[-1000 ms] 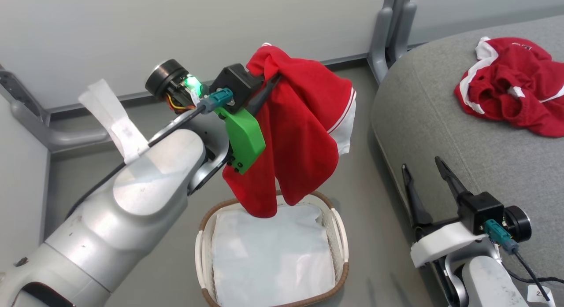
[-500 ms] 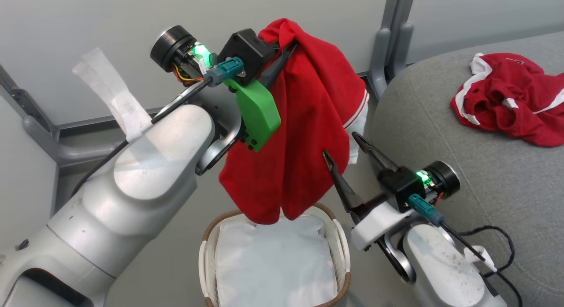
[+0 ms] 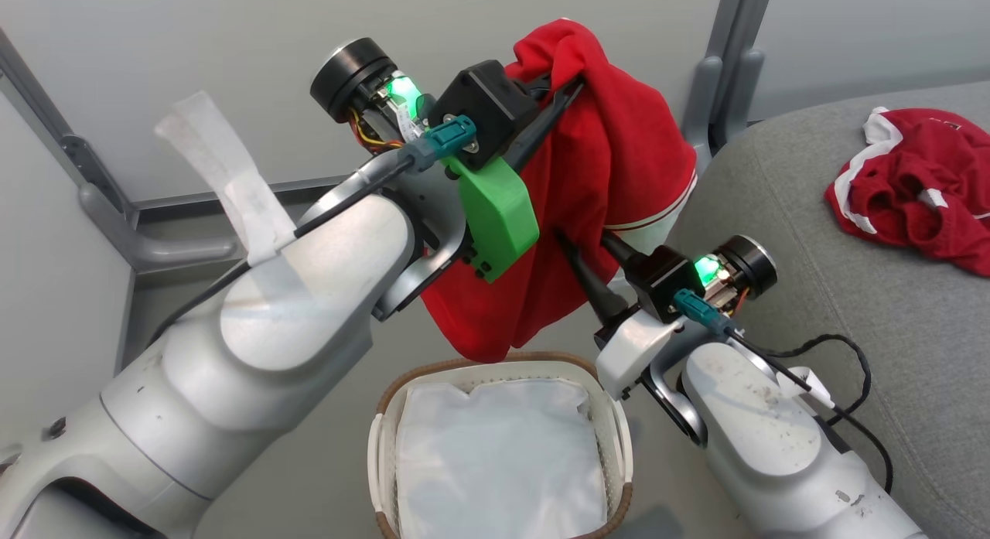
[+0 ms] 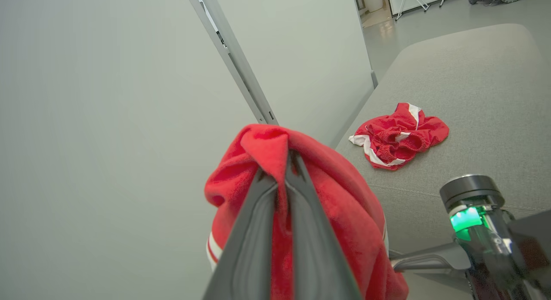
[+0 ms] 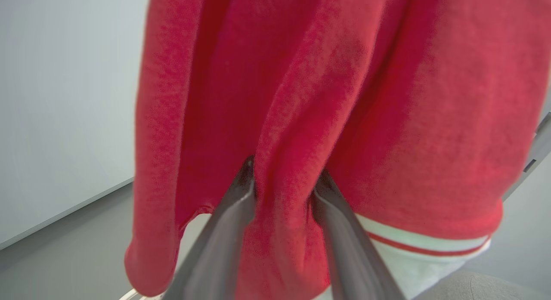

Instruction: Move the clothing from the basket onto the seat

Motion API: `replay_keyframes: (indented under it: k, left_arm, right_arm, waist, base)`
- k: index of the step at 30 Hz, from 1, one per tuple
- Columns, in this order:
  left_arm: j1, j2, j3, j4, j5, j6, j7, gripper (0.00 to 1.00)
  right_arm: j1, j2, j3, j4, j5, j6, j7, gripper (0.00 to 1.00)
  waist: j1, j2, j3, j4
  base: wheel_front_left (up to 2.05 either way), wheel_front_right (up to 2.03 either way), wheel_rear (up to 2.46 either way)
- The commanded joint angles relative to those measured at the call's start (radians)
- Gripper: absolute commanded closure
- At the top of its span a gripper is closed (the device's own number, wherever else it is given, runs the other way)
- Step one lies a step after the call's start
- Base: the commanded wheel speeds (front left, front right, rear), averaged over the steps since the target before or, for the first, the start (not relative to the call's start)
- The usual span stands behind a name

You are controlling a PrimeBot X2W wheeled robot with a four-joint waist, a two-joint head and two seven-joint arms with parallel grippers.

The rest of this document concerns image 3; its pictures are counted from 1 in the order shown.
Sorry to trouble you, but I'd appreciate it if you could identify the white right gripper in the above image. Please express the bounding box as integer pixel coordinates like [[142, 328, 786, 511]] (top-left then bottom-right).
[[557, 231, 778, 401]]

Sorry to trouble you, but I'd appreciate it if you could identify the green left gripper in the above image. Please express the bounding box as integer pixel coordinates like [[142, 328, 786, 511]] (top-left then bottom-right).
[[309, 38, 585, 283]]

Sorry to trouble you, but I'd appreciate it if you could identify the red and white jersey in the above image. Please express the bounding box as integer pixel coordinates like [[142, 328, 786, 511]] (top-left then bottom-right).
[[420, 19, 698, 363]]

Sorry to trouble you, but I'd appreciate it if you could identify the grey fabric sofa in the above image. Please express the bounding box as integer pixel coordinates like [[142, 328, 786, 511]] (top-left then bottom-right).
[[669, 81, 990, 539]]

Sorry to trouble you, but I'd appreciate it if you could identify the white basket liner cloth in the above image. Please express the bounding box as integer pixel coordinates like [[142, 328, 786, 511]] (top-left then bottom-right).
[[394, 378, 609, 539]]

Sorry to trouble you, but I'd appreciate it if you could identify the white tape strip, short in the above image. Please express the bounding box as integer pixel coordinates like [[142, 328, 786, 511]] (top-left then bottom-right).
[[776, 366, 836, 410]]

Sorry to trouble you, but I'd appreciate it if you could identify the white wicker-rimmed laundry basket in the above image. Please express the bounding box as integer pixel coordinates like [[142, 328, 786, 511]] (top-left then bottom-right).
[[367, 351, 635, 539]]

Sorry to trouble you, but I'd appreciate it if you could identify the white tape strip, long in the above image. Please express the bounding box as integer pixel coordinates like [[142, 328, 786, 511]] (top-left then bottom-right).
[[155, 90, 299, 267]]

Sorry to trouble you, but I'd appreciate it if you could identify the grey partition foot bar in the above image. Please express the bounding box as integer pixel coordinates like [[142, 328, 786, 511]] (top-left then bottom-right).
[[77, 183, 238, 275]]

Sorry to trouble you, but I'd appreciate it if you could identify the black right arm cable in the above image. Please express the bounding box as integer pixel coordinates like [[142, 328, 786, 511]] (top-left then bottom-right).
[[673, 288, 896, 495]]

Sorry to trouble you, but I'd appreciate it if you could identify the grey partition bottom rail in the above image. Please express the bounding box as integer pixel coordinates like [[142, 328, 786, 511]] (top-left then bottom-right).
[[135, 176, 358, 213]]

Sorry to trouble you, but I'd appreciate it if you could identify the grey partition post with bracket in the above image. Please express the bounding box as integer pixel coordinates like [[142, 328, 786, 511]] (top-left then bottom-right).
[[0, 29, 142, 232]]

